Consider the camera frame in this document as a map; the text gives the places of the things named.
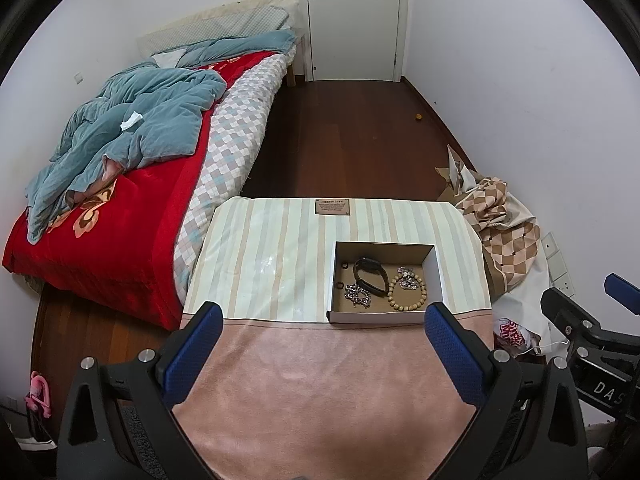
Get pillow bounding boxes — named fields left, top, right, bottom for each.
left=137, top=0, right=298, bottom=58

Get brown label patch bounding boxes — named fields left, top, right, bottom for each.
left=314, top=198, right=350, bottom=216

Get cardboard scraps on floor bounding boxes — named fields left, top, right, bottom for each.
left=435, top=145, right=483, bottom=205

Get silver crystal bracelet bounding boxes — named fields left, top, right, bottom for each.
left=342, top=283, right=374, bottom=308

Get wooden bead bracelet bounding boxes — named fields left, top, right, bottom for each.
left=387, top=274, right=429, bottom=312

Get checkered bed sheet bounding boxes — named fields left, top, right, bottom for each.
left=174, top=47, right=296, bottom=302

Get red white patterned bag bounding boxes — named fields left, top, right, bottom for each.
left=494, top=318, right=533, bottom=354

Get white wall sockets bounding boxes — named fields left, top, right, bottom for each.
left=541, top=232, right=576, bottom=298

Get black watch band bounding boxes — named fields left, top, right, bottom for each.
left=352, top=257, right=390, bottom=298

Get blue-grey blanket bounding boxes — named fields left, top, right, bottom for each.
left=26, top=29, right=296, bottom=245

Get pink slipper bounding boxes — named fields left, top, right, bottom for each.
left=24, top=370, right=51, bottom=419

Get checkered brown cloth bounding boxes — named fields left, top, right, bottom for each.
left=454, top=177, right=540, bottom=299

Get white door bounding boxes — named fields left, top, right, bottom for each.
left=299, top=0, right=409, bottom=82

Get silver chain necklace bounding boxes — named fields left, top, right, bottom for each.
left=396, top=266, right=421, bottom=291

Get white cardboard box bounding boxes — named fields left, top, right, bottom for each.
left=326, top=242, right=445, bottom=325

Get red bed cover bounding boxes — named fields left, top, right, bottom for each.
left=2, top=52, right=277, bottom=330

